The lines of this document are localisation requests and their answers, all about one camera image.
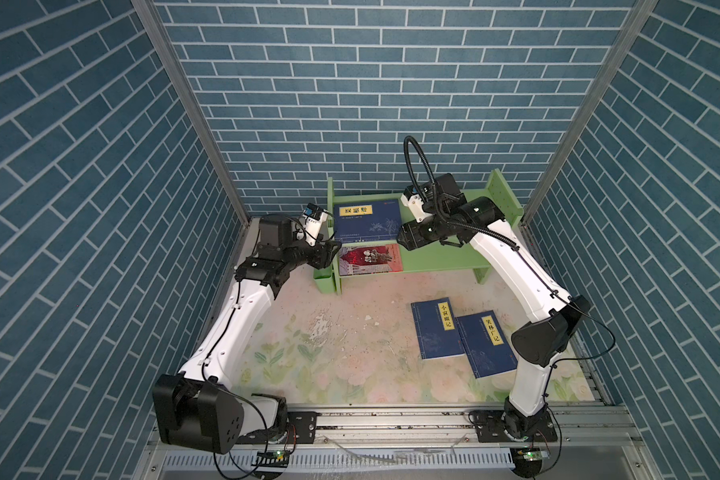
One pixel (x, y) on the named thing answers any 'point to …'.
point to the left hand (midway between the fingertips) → (331, 239)
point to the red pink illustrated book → (370, 259)
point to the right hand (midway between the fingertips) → (404, 231)
